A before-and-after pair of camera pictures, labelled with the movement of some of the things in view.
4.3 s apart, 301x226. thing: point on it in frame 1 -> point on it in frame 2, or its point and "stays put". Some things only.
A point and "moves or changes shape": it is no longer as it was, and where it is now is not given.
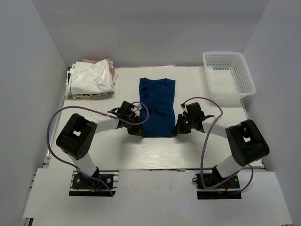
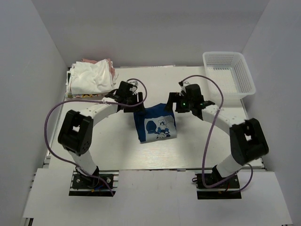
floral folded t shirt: (88, 95) stays put
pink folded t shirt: (112, 69) stays put
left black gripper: (135, 129) -> (135, 105)
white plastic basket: (228, 75) stays put
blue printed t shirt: (158, 96) moves or changes shape
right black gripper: (181, 127) -> (173, 103)
